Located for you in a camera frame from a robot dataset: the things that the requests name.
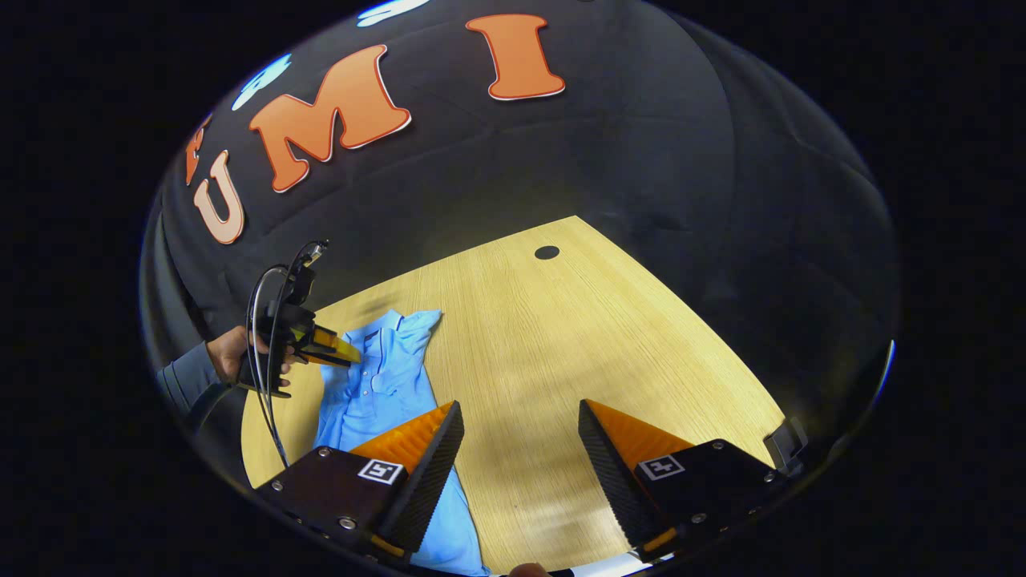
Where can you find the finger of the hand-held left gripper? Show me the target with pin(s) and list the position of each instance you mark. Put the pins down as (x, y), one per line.
(333, 349)

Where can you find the black table grommet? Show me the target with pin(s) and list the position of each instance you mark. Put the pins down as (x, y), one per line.
(547, 252)

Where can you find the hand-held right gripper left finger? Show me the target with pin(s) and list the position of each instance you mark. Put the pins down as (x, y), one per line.
(429, 481)

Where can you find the light blue T-shirt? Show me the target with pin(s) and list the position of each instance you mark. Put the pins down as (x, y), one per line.
(377, 401)

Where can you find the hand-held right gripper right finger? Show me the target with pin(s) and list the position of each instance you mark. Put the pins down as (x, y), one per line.
(613, 481)

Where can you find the dark table clamp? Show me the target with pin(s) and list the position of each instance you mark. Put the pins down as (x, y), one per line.
(784, 445)

